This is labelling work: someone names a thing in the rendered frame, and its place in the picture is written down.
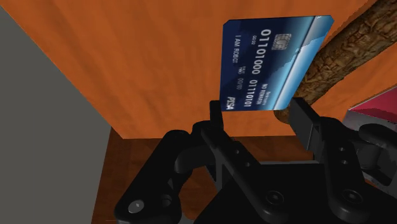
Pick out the blue bank card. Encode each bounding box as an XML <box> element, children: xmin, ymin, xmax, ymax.
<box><xmin>219</xmin><ymin>15</ymin><xmax>335</xmax><ymax>112</ymax></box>

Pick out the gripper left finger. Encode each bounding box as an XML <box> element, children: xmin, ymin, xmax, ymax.
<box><xmin>114</xmin><ymin>99</ymin><xmax>284</xmax><ymax>224</ymax></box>

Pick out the red and grey box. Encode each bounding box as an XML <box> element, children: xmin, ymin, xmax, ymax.
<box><xmin>342</xmin><ymin>87</ymin><xmax>397</xmax><ymax>199</ymax></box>

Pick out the orange wooden table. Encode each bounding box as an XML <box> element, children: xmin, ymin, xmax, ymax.
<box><xmin>0</xmin><ymin>0</ymin><xmax>397</xmax><ymax>224</ymax></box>

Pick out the brown bark branch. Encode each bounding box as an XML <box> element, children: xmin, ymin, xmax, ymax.
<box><xmin>274</xmin><ymin>0</ymin><xmax>397</xmax><ymax>125</ymax></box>

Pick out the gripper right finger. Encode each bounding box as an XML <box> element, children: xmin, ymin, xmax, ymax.
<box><xmin>289</xmin><ymin>97</ymin><xmax>397</xmax><ymax>224</ymax></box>

